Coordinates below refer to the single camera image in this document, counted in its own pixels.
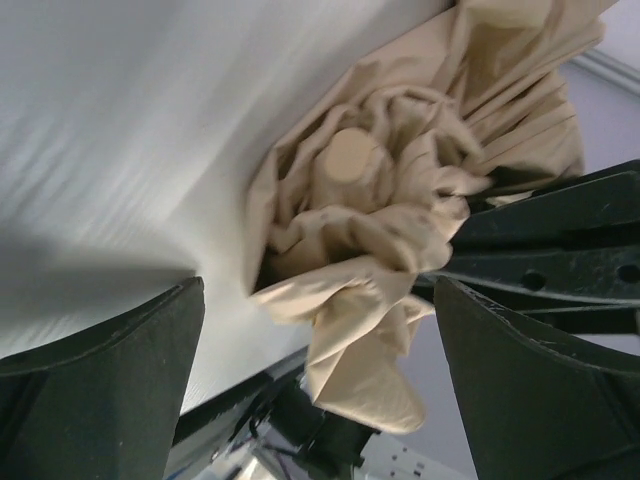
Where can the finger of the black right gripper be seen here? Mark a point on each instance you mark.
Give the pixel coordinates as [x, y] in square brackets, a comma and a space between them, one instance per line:
[598, 210]
[593, 289]

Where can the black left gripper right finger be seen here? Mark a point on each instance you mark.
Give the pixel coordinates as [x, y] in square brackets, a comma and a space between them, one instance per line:
[536, 402]

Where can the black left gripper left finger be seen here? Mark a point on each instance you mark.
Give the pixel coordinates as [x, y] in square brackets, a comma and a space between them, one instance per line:
[102, 403]

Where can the beige folding umbrella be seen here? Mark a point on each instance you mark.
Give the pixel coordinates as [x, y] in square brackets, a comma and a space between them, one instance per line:
[368, 189]

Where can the right aluminium corner post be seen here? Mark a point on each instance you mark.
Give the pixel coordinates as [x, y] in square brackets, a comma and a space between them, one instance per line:
[610, 70]

